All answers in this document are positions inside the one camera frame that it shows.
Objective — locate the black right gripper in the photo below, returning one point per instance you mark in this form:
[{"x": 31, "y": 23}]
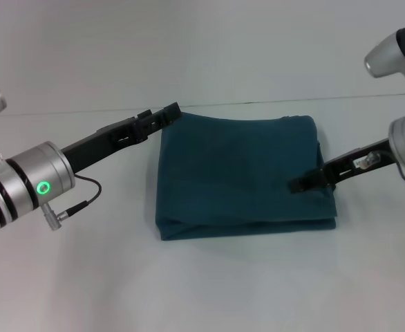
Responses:
[{"x": 361, "y": 164}]

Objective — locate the teal blue printed t-shirt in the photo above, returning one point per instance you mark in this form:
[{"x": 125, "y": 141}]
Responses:
[{"x": 244, "y": 173}]

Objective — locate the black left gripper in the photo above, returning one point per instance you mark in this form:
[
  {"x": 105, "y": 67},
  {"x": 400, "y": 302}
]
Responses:
[{"x": 99, "y": 143}]

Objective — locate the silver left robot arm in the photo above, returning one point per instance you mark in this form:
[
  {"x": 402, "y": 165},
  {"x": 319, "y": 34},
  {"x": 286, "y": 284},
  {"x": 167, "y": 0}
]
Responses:
[{"x": 19, "y": 186}]

